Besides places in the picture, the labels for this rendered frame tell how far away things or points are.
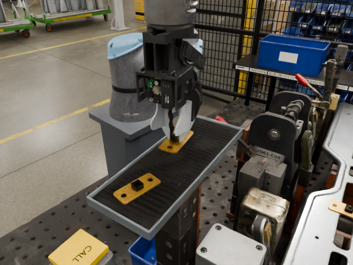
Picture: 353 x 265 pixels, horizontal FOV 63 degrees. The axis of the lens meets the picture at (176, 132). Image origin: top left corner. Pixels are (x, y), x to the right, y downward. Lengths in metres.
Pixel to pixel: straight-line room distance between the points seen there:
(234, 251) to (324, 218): 0.32
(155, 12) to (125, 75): 0.42
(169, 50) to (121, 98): 0.45
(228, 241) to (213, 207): 0.63
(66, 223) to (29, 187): 1.40
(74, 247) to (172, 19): 0.35
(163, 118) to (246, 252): 0.27
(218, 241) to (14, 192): 2.15
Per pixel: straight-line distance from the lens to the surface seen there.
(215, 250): 0.51
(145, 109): 0.86
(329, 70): 1.13
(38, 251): 1.11
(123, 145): 0.88
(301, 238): 0.71
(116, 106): 0.87
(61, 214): 1.19
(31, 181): 2.58
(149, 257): 1.00
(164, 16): 0.42
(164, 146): 0.54
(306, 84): 1.17
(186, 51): 0.47
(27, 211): 2.33
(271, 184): 0.74
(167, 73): 0.44
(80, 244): 0.47
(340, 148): 1.05
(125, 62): 0.81
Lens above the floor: 1.52
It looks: 31 degrees down
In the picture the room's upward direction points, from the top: straight up
